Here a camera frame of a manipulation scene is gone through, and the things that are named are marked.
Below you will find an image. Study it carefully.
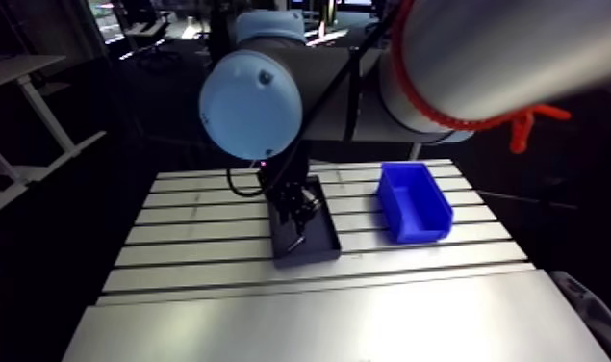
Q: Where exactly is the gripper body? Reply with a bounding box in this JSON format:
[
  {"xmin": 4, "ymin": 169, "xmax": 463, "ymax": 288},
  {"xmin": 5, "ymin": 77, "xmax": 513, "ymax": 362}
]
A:
[{"xmin": 258, "ymin": 159, "xmax": 318, "ymax": 214}]

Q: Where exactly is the dark blue-grey tray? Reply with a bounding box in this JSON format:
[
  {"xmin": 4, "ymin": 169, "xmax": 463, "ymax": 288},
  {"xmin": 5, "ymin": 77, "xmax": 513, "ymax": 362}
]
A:
[{"xmin": 266, "ymin": 173, "xmax": 344, "ymax": 269}]

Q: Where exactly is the blue bin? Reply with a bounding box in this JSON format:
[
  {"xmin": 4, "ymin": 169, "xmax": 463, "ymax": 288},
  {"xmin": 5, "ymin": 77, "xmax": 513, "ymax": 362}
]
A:
[{"xmin": 376, "ymin": 161, "xmax": 455, "ymax": 246}]

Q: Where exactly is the white desk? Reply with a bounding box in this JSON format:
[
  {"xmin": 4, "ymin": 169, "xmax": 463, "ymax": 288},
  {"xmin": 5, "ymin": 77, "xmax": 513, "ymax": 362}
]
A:
[{"xmin": 0, "ymin": 53, "xmax": 107, "ymax": 226}]

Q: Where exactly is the black cable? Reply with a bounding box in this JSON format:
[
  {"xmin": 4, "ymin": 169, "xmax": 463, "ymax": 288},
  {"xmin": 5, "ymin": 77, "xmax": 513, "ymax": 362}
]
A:
[{"xmin": 225, "ymin": 167, "xmax": 266, "ymax": 198}]

